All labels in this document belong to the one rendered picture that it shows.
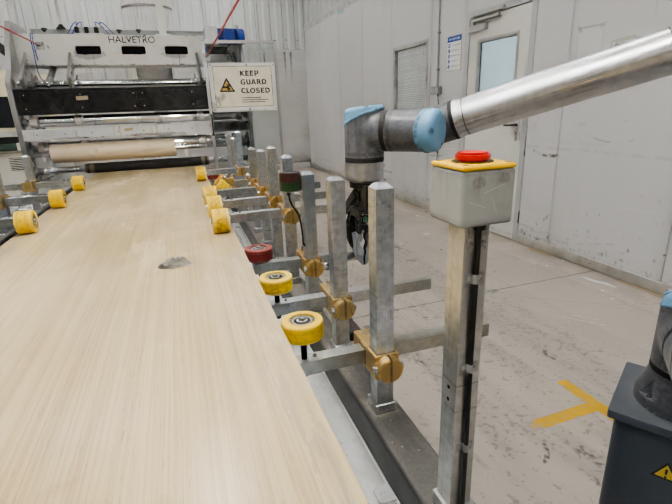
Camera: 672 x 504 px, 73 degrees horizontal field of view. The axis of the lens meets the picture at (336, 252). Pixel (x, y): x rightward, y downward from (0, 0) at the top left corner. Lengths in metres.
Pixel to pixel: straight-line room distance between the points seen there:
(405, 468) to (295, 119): 9.65
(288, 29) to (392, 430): 9.79
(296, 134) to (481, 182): 9.78
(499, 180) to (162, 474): 0.50
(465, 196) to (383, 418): 0.55
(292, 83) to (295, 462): 9.86
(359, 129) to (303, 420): 0.63
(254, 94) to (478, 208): 3.08
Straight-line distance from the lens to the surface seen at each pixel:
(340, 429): 1.05
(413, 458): 0.87
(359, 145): 1.02
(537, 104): 1.08
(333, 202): 1.02
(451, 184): 0.53
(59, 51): 3.87
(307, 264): 1.29
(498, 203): 0.55
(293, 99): 10.25
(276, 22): 10.32
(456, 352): 0.62
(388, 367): 0.88
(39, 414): 0.77
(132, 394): 0.75
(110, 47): 3.83
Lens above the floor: 1.29
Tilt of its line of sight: 18 degrees down
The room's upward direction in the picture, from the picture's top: 2 degrees counter-clockwise
